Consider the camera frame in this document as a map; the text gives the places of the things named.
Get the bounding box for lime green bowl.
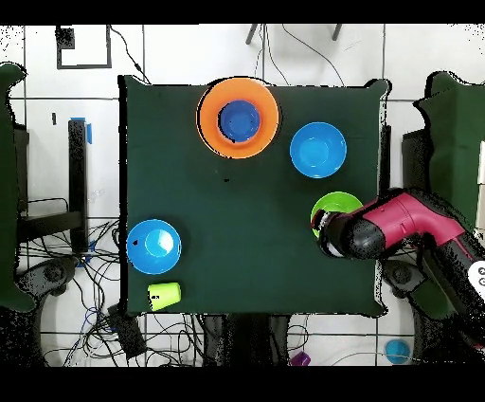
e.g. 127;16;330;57
310;192;365;239

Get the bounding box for large blue bowl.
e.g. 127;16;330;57
125;218;183;275
289;121;348;179

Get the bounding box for small dark blue bowl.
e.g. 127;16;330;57
218;100;261;144

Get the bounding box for orange bowl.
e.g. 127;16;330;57
195;77;280;160

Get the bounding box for small light blue bowl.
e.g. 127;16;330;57
384;338;412;365

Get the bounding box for yellow-green cup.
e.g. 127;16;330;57
146;281;182;312

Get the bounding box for grey chair base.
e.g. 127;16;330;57
16;257;81;301
382;259;425;299

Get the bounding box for dark green tablecloth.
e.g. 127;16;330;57
117;73;393;318

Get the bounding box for green cloth covered table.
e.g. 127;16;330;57
0;62;37;314
410;70;485;320

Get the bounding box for black power strip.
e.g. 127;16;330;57
106;302;148;359

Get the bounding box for black stand post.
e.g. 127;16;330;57
378;124;393;191
16;117;93;255

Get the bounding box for black floor cable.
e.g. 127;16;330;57
108;25;152;85
280;24;347;87

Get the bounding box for camera tripod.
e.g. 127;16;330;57
244;24;344;46

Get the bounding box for tangled floor cables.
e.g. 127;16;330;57
18;219;206;367

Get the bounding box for black square floor frame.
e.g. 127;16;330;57
55;24;114;70

